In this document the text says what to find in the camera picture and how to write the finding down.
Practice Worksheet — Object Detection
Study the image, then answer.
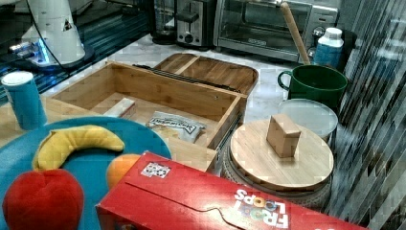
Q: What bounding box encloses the white ribbed canister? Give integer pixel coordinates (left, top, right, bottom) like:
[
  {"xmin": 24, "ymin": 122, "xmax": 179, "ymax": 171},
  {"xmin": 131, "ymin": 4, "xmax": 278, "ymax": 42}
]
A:
[{"xmin": 217, "ymin": 147, "xmax": 331, "ymax": 212}]

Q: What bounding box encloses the orange plush fruit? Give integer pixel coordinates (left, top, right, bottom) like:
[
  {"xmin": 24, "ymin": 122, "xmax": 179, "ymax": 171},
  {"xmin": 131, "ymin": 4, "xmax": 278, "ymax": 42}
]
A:
[{"xmin": 106, "ymin": 153, "xmax": 140, "ymax": 189}]

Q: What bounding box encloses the blue round plate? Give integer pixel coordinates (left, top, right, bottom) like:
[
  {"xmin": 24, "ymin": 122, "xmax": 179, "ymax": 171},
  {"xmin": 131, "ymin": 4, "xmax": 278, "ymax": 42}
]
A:
[{"xmin": 0, "ymin": 117, "xmax": 171, "ymax": 230}]

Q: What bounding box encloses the green mug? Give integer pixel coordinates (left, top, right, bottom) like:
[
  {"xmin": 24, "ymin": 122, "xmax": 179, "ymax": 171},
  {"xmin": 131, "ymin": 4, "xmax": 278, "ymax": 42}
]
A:
[{"xmin": 277, "ymin": 65, "xmax": 348, "ymax": 110}]

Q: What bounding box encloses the silver toaster oven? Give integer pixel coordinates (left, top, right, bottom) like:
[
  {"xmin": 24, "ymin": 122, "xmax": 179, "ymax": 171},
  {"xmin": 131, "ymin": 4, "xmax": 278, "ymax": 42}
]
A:
[{"xmin": 214, "ymin": 0, "xmax": 341, "ymax": 62}]

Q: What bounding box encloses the small white box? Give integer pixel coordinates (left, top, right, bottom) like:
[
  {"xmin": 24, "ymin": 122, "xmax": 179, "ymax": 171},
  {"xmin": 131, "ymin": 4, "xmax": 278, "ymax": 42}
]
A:
[{"xmin": 103, "ymin": 98, "xmax": 136, "ymax": 119}]

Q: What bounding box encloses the round bamboo lid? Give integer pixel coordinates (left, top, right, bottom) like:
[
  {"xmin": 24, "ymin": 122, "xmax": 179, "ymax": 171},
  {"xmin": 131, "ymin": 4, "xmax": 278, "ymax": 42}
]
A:
[{"xmin": 231, "ymin": 114, "xmax": 333, "ymax": 191}]

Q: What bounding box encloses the blue cup white lid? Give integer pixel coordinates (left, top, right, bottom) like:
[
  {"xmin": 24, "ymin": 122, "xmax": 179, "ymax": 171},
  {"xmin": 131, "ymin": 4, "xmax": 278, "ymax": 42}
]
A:
[{"xmin": 1, "ymin": 71, "xmax": 47, "ymax": 130}]

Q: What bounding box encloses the red plush apple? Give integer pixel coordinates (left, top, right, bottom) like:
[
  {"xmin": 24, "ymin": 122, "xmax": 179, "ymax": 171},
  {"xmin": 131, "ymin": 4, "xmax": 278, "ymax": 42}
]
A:
[{"xmin": 2, "ymin": 170, "xmax": 84, "ymax": 230}]

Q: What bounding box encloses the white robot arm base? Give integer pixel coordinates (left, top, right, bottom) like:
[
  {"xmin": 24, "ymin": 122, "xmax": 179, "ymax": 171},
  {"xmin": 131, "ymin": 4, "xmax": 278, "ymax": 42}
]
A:
[{"xmin": 9, "ymin": 0, "xmax": 95, "ymax": 71}]

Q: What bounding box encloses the silver toaster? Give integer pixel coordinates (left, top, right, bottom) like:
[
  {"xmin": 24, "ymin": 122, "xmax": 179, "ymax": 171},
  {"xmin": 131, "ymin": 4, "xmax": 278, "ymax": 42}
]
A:
[{"xmin": 175, "ymin": 0, "xmax": 217, "ymax": 50}]

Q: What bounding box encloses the yellow plush banana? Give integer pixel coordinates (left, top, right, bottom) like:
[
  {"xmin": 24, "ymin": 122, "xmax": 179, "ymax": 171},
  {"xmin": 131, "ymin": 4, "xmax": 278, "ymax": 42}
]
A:
[{"xmin": 32, "ymin": 125, "xmax": 125, "ymax": 171}]

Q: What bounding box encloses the bamboo drawer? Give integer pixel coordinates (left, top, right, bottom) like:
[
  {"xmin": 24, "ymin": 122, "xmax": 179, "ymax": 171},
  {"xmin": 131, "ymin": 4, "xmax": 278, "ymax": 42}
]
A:
[{"xmin": 51, "ymin": 60, "xmax": 248, "ymax": 151}]

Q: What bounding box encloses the black coffee maker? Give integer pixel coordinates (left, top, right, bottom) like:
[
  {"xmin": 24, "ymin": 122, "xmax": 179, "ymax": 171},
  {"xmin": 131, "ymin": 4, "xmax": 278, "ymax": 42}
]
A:
[{"xmin": 152, "ymin": 0, "xmax": 176, "ymax": 45}]

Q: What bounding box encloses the red Froot Loops box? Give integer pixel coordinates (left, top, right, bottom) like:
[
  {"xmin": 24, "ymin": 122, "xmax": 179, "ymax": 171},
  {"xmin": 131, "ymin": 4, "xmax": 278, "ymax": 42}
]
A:
[{"xmin": 96, "ymin": 152, "xmax": 367, "ymax": 230}]

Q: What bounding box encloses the blue bottle white cap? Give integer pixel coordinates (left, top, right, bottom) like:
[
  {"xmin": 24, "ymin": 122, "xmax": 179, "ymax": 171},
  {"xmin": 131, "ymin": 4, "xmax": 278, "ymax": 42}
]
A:
[{"xmin": 313, "ymin": 28, "xmax": 344, "ymax": 68}]

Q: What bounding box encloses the dark wooden tray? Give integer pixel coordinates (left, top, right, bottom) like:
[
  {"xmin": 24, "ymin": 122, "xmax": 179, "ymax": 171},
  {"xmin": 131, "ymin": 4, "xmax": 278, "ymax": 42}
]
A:
[{"xmin": 155, "ymin": 53, "xmax": 259, "ymax": 95}]

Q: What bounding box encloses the wooden rolling pin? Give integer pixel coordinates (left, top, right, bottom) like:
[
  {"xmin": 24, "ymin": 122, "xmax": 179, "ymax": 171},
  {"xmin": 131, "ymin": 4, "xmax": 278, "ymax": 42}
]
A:
[{"xmin": 281, "ymin": 2, "xmax": 310, "ymax": 64}]

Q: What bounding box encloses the white round lidded container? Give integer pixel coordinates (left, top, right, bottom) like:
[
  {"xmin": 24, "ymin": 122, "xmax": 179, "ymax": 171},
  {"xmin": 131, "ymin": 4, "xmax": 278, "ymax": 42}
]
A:
[{"xmin": 279, "ymin": 99, "xmax": 338, "ymax": 143}]

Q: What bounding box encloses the white snack packet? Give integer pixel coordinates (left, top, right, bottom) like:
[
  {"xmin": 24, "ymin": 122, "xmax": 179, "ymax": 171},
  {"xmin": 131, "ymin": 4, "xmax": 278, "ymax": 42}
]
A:
[{"xmin": 147, "ymin": 111, "xmax": 207, "ymax": 143}]

